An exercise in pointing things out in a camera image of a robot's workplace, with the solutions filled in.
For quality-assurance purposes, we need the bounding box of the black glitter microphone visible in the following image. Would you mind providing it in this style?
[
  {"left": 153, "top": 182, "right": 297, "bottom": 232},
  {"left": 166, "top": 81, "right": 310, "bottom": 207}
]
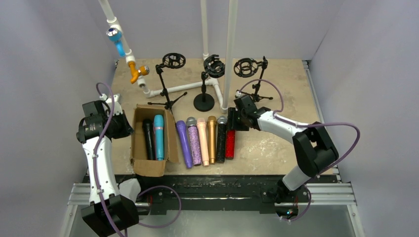
[{"left": 215, "top": 116, "right": 227, "bottom": 163}]

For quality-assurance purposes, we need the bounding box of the red glitter microphone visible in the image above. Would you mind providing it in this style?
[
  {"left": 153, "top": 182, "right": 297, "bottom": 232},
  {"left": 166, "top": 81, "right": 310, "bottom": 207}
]
[{"left": 225, "top": 130, "right": 236, "bottom": 159}]

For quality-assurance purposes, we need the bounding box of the gold microphone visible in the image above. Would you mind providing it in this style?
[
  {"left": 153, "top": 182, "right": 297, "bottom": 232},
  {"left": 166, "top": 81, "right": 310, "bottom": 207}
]
[{"left": 207, "top": 116, "right": 217, "bottom": 164}]

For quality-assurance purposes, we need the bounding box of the black microphone orange end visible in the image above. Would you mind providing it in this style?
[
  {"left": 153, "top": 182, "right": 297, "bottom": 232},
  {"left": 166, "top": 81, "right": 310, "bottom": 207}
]
[{"left": 142, "top": 119, "right": 156, "bottom": 160}]

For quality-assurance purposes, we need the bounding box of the pink microphone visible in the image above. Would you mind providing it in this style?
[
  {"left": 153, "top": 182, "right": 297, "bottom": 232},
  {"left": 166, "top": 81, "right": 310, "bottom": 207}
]
[{"left": 197, "top": 118, "right": 210, "bottom": 166}]

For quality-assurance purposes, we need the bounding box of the light blue microphone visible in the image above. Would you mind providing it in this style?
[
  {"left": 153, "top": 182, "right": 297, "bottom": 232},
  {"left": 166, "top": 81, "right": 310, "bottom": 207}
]
[{"left": 154, "top": 115, "right": 165, "bottom": 160}]

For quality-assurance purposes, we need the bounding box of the glitter purple microphone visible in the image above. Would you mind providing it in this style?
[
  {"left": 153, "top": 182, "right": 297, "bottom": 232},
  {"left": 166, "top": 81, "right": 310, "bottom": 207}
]
[{"left": 186, "top": 117, "right": 202, "bottom": 166}]

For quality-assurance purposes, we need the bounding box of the brown cardboard box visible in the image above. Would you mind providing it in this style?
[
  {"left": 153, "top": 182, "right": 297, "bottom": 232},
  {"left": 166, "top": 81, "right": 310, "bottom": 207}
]
[{"left": 130, "top": 104, "right": 179, "bottom": 177}]

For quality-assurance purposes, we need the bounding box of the black round-base mic stand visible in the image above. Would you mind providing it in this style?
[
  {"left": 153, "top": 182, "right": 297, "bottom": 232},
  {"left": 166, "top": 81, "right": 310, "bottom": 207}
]
[{"left": 193, "top": 54, "right": 225, "bottom": 112}]

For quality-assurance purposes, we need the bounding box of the black tripod mic stand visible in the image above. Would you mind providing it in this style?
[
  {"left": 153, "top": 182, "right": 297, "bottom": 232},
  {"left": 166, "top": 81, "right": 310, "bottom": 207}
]
[
  {"left": 233, "top": 55, "right": 274, "bottom": 103},
  {"left": 147, "top": 53, "right": 188, "bottom": 112}
]

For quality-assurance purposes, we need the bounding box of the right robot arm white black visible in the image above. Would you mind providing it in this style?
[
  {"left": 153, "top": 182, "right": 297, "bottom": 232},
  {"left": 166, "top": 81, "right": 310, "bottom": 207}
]
[{"left": 227, "top": 95, "right": 339, "bottom": 196}]

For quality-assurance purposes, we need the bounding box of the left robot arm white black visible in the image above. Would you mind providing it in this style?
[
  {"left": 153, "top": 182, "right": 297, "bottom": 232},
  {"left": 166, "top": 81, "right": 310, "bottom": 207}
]
[{"left": 76, "top": 99, "right": 139, "bottom": 237}]

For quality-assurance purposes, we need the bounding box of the orange toy microphone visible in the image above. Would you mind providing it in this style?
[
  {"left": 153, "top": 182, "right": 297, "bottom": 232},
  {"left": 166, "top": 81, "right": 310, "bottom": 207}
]
[{"left": 128, "top": 61, "right": 150, "bottom": 84}]

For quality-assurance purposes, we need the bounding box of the blue toy microphone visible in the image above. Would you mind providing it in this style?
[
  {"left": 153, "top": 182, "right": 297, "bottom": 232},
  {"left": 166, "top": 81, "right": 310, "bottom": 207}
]
[{"left": 106, "top": 27, "right": 126, "bottom": 57}]

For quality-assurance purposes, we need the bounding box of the white PVC pipe frame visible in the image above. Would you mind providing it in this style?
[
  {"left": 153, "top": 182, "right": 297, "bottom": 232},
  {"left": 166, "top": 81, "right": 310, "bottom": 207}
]
[{"left": 99, "top": 0, "right": 238, "bottom": 114}]

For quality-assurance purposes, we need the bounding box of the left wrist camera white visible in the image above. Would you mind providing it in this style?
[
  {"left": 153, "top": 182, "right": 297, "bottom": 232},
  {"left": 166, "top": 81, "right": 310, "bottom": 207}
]
[{"left": 99, "top": 93, "right": 124, "bottom": 116}]

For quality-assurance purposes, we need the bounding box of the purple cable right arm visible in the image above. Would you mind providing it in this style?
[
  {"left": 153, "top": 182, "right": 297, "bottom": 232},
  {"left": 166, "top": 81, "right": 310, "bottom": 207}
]
[{"left": 237, "top": 79, "right": 361, "bottom": 223}]

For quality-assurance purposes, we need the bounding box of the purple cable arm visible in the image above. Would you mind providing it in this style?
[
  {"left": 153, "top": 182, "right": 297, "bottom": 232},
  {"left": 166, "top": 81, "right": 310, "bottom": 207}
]
[
  {"left": 92, "top": 82, "right": 182, "bottom": 237},
  {"left": 237, "top": 79, "right": 361, "bottom": 223}
]

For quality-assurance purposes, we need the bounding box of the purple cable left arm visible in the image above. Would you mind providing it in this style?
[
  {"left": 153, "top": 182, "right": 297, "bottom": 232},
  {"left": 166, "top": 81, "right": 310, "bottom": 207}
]
[{"left": 92, "top": 82, "right": 182, "bottom": 237}]

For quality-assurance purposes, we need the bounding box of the black table edge rail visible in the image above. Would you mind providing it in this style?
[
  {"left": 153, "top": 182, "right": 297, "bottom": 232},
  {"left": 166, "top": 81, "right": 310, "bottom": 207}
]
[{"left": 82, "top": 174, "right": 338, "bottom": 216}]

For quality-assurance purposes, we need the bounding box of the aluminium frame rail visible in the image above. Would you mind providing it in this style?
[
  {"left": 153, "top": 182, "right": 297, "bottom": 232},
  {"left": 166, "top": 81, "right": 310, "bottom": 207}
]
[{"left": 59, "top": 181, "right": 366, "bottom": 237}]

